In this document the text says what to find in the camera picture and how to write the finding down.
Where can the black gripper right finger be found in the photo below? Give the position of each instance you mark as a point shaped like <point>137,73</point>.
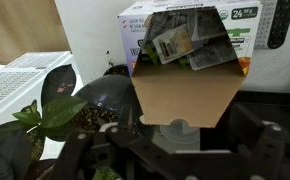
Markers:
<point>248,126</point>

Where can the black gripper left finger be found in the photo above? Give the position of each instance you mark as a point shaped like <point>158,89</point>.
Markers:
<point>123,116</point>

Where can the green plant in black pot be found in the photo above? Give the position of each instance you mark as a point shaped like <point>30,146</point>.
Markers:
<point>61,110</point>

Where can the white TV stand cabinet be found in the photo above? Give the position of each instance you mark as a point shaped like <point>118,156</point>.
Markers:
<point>278,70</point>

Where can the grey snack pouch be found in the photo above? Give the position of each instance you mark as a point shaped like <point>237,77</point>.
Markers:
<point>211,55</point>

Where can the yellow labelled snack pouch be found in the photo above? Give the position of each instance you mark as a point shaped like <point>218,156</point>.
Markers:
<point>171,43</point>

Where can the white and black remote control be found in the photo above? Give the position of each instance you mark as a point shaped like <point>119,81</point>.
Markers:
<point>275,23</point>

